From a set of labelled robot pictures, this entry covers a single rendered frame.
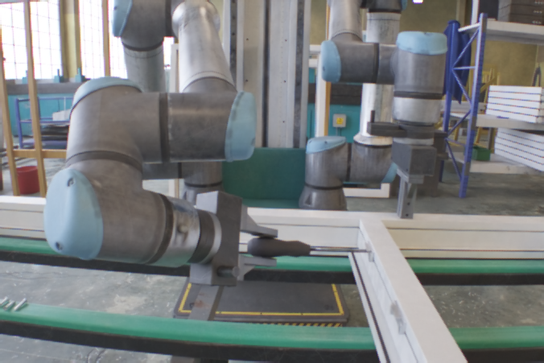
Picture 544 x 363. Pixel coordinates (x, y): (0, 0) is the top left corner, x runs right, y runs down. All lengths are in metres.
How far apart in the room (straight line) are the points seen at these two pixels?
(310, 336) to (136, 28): 0.78
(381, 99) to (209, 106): 0.96
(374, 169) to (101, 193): 1.11
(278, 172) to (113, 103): 1.13
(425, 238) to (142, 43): 0.80
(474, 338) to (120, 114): 0.54
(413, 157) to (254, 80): 0.99
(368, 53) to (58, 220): 0.65
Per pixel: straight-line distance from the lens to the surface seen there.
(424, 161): 0.71
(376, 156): 1.38
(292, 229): 0.75
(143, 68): 1.07
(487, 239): 0.86
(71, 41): 14.16
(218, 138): 0.46
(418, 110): 0.71
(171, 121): 0.45
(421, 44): 0.72
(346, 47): 0.83
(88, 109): 0.47
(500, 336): 0.61
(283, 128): 1.58
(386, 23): 1.34
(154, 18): 0.98
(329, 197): 1.41
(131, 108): 0.46
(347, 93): 4.26
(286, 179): 1.54
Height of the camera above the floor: 1.19
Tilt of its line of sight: 15 degrees down
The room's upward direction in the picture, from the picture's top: 1 degrees clockwise
